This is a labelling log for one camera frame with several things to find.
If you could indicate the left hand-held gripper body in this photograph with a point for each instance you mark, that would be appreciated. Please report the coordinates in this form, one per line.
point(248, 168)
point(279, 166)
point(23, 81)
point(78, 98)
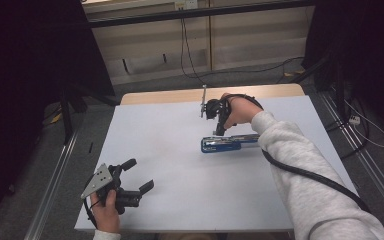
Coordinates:
point(99, 180)

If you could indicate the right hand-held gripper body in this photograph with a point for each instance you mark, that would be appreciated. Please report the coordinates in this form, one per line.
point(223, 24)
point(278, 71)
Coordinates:
point(217, 108)

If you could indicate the blue stapler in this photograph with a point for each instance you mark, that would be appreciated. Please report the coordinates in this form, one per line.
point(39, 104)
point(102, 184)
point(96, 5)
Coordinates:
point(220, 145)

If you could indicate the person's right hand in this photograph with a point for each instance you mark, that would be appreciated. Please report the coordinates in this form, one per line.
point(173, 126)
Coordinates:
point(243, 111)

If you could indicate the person's left hand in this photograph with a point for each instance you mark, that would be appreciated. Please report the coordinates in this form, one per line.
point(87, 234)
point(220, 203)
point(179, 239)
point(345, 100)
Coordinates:
point(106, 215)

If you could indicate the yellow floor tape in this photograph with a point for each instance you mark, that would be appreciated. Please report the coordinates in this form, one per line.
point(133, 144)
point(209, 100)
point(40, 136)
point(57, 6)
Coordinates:
point(295, 73)
point(56, 118)

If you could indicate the black metal stand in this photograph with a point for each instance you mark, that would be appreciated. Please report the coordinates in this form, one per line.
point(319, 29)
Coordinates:
point(71, 106)

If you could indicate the black horizontal bar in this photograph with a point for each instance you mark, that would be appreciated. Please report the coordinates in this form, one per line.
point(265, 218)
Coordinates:
point(196, 13)

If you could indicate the black curtain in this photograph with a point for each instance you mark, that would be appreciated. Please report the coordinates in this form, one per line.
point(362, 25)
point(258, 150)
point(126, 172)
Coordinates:
point(363, 50)
point(23, 83)

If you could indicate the white power strip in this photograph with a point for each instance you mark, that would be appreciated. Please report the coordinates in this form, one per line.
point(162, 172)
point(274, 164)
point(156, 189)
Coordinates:
point(354, 120)

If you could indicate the aluminium floor rail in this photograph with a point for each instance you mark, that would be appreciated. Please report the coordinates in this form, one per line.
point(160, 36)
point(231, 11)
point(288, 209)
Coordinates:
point(363, 156)
point(51, 186)

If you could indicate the white wall socket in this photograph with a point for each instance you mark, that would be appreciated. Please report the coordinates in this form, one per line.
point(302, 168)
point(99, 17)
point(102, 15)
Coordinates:
point(186, 4)

